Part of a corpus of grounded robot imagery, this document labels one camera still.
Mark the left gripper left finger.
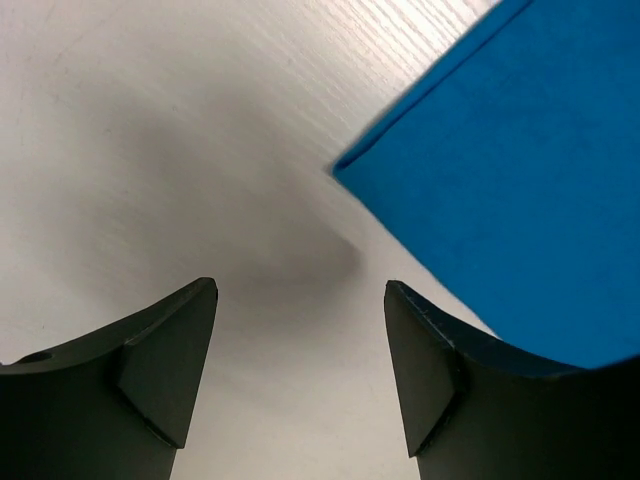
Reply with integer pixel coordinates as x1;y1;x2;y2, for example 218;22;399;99
1;278;218;479

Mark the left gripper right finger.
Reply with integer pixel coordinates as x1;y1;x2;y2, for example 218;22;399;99
384;280;639;479

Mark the blue t shirt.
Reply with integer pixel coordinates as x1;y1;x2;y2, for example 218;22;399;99
333;0;639;368

